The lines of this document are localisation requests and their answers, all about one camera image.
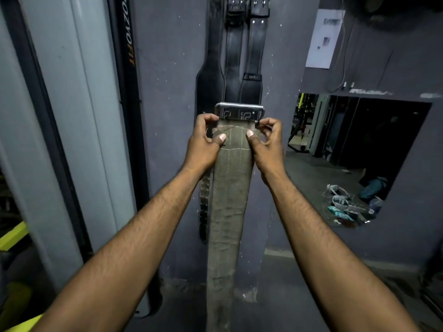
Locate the person's left hand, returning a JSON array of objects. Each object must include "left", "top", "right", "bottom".
[{"left": 182, "top": 113, "right": 227, "bottom": 174}]

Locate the person's right hand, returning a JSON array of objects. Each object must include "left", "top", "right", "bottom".
[{"left": 246, "top": 117, "right": 286, "bottom": 187}]

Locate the grey suede weightlifting belt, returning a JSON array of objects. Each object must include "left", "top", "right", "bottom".
[{"left": 206, "top": 102, "right": 265, "bottom": 332}]

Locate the person's right forearm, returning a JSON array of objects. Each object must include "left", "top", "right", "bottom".
[{"left": 260, "top": 171, "right": 421, "bottom": 332}]

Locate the person's left forearm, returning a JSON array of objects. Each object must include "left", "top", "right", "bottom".
[{"left": 33, "top": 166, "right": 205, "bottom": 332}]

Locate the yellow gym equipment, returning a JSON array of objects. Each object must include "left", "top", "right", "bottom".
[{"left": 288, "top": 93, "right": 319, "bottom": 153}]

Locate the wide black leather belt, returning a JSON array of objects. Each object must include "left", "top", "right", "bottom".
[{"left": 195, "top": 0, "right": 225, "bottom": 243}]

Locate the black leather belt with rivets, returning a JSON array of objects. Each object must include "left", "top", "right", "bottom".
[{"left": 239, "top": 0, "right": 270, "bottom": 105}]

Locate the black leather belt with buckle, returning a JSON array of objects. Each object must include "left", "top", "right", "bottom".
[{"left": 224, "top": 0, "right": 248, "bottom": 104}]

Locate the black machine upright with lettering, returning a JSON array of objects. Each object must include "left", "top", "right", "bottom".
[{"left": 106, "top": 0, "right": 163, "bottom": 317}]

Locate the pile of items on floor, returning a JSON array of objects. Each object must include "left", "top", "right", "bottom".
[{"left": 322, "top": 184, "right": 384, "bottom": 228}]

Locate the white paper notice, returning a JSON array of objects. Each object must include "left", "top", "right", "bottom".
[{"left": 305, "top": 9, "right": 346, "bottom": 69}]

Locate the teal bag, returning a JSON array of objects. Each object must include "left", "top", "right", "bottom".
[{"left": 358, "top": 177, "right": 388, "bottom": 204}]

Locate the yellow machine part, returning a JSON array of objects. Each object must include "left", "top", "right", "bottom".
[{"left": 0, "top": 221, "right": 44, "bottom": 332}]

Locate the white cable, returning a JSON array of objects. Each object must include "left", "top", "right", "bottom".
[{"left": 329, "top": 10, "right": 359, "bottom": 94}]

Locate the white machine frame post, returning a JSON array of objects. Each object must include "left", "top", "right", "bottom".
[{"left": 0, "top": 0, "right": 136, "bottom": 294}]

